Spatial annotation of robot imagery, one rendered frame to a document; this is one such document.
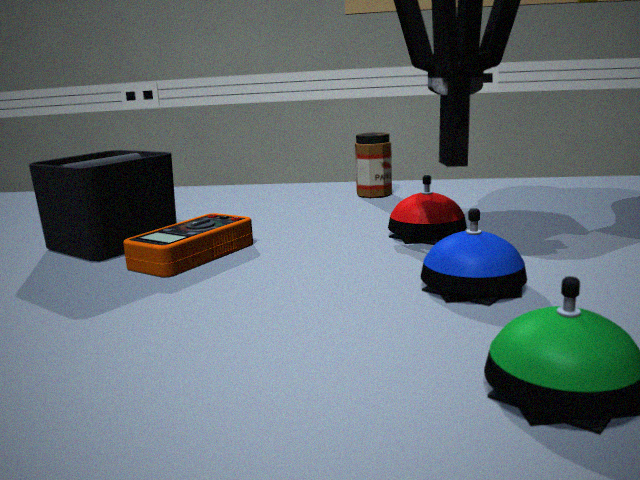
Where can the brown jar with black lid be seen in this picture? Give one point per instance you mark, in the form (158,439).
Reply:
(373,165)

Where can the red bell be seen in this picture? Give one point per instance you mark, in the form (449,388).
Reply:
(426,217)

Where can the green dome bell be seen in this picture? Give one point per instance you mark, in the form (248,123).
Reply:
(560,363)

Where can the blue bell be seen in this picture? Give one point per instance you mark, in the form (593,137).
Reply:
(474,263)

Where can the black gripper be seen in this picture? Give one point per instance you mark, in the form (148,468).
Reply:
(454,79)

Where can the orange digital multimeter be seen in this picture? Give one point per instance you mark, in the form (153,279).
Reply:
(180,247)

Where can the black box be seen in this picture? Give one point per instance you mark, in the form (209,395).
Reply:
(88,212)

